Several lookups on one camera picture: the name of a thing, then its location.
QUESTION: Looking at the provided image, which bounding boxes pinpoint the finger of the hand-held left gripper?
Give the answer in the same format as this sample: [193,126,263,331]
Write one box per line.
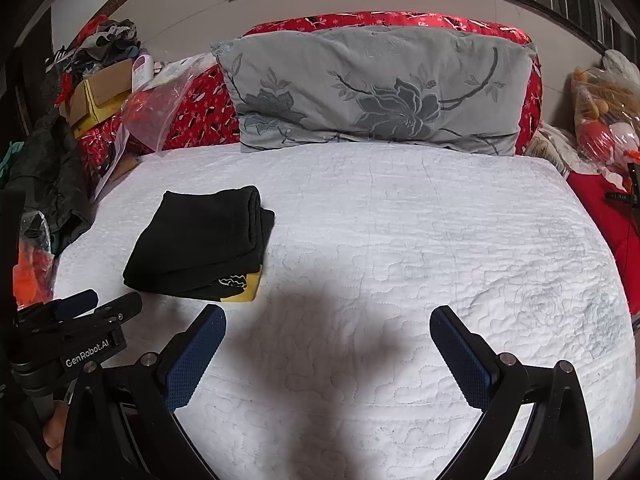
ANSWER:
[62,291,144,333]
[17,289,99,325]

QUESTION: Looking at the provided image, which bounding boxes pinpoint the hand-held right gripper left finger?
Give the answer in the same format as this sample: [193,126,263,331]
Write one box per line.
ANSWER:
[60,304,228,480]

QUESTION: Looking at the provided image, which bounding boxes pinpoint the orange plastic bag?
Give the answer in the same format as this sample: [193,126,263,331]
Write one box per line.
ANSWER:
[15,210,58,311]

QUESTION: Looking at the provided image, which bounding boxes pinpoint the grey floral pillow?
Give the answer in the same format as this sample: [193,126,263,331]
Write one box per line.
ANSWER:
[210,25,538,157]

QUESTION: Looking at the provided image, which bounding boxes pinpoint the person's left hand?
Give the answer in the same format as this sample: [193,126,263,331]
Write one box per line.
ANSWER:
[42,400,72,467]

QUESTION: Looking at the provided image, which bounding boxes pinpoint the bagged plush toys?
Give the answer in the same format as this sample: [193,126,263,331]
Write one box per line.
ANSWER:
[570,50,640,181]

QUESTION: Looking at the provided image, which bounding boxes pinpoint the cardboard box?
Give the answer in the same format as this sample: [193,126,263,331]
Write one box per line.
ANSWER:
[67,57,136,138]

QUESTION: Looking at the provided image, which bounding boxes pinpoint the plain red blanket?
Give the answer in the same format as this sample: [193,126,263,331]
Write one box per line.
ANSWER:
[565,165,640,321]

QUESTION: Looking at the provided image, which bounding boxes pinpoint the beige patterned cloth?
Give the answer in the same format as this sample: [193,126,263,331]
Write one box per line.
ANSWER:
[525,125,581,176]

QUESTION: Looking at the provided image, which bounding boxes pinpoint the black pants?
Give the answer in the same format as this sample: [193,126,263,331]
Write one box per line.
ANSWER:
[122,186,276,305]

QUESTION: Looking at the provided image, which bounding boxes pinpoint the white quilted bedspread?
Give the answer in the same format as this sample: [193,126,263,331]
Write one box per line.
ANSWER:
[47,142,636,480]

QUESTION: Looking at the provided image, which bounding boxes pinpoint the clear plastic bag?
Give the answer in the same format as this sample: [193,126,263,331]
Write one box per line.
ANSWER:
[121,52,221,153]

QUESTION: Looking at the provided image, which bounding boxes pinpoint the white bottle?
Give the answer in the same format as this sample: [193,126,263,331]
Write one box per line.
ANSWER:
[131,49,155,92]

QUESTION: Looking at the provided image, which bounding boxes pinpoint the teal cloth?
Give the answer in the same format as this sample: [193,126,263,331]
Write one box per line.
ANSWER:
[0,142,26,181]

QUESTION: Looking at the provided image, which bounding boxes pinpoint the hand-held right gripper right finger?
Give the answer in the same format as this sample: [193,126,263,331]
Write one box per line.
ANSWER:
[430,305,596,480]

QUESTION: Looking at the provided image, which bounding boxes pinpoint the red plastic-wrapped package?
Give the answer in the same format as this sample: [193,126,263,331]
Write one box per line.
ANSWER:
[75,110,136,183]

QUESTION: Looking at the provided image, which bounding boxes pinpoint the pile of clothes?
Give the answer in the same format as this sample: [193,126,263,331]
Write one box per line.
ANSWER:
[47,15,143,83]

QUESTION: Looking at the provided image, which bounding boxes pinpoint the dark grey jacket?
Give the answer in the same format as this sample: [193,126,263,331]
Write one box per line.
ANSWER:
[10,110,98,256]

